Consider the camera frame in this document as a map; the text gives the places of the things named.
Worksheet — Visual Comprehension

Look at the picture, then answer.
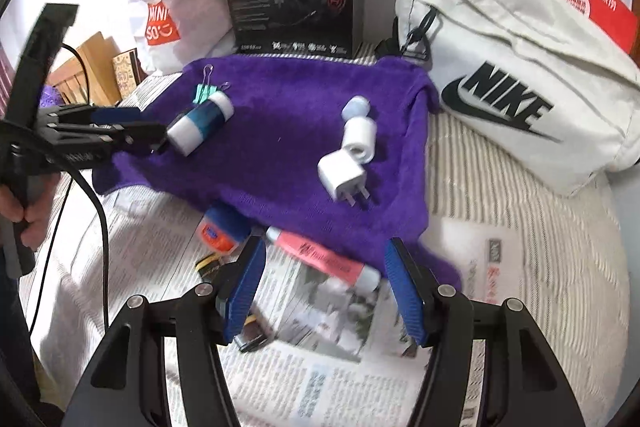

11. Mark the orange capped glue tube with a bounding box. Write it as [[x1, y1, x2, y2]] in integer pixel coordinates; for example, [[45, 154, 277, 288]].
[[200, 204, 249, 256]]

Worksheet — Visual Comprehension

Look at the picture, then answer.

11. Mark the person's left hand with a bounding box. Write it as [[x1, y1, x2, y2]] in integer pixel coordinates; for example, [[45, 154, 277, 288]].
[[0, 172, 62, 249]]

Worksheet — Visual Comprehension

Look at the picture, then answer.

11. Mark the white waist bag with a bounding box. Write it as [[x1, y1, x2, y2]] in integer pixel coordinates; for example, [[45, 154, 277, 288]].
[[394, 0, 640, 198]]

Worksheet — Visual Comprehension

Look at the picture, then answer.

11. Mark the small pale blue cap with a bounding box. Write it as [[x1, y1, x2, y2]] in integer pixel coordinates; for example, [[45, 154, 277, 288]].
[[341, 96, 371, 120]]

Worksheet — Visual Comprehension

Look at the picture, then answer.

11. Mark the blue and white bottle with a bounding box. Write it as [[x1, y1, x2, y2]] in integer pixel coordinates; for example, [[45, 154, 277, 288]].
[[166, 92, 235, 156]]

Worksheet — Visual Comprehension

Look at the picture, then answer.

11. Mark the pink highlighter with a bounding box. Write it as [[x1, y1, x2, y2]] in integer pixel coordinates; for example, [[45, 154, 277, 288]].
[[265, 227, 382, 293]]

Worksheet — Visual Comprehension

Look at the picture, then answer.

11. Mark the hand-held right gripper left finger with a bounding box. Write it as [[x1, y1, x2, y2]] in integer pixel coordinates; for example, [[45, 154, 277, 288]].
[[60, 236, 268, 427]]

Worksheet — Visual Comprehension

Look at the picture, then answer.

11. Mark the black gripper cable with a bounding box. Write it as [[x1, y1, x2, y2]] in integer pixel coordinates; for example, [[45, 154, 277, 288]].
[[62, 44, 111, 330]]

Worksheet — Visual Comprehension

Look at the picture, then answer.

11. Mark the person's left forearm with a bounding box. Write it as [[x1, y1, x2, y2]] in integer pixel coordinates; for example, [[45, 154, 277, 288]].
[[0, 227, 43, 408]]

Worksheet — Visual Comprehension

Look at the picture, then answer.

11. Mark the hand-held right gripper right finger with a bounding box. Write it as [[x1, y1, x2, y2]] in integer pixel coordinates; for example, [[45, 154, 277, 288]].
[[384, 237, 586, 427]]

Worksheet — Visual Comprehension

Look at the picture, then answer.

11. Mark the patterned notebook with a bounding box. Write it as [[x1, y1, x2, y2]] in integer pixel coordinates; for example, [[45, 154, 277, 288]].
[[111, 48, 143, 98]]

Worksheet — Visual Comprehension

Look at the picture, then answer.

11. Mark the newspaper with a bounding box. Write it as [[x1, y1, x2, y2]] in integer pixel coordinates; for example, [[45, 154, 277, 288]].
[[27, 187, 526, 427]]

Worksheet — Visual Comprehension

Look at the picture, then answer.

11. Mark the black and gold utility knife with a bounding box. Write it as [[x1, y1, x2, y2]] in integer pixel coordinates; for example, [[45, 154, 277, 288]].
[[195, 254, 273, 354]]

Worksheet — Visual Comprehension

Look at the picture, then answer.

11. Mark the white plastic shopping bag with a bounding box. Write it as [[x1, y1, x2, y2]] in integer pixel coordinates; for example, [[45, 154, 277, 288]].
[[119, 0, 236, 75]]

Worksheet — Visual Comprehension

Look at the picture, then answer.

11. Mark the white charger plug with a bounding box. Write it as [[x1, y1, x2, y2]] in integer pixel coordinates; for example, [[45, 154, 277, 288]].
[[317, 148, 372, 208]]

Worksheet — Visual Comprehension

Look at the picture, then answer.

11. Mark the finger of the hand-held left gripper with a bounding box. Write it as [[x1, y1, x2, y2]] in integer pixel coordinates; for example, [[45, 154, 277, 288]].
[[47, 121, 170, 156], [42, 103, 146, 130]]

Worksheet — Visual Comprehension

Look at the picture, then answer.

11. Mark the purple towel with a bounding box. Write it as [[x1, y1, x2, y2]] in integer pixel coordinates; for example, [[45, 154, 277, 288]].
[[92, 54, 463, 293]]

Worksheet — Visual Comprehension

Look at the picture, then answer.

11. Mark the wooden chair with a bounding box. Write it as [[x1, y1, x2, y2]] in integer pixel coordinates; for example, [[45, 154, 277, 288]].
[[47, 32, 121, 108]]

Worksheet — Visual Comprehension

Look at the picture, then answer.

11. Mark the teal binder clip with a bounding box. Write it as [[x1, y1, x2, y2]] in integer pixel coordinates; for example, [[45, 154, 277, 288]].
[[194, 64, 232, 106]]

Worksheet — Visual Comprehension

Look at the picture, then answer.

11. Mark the white roll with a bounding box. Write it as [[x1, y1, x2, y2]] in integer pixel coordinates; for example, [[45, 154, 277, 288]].
[[342, 117, 377, 164]]

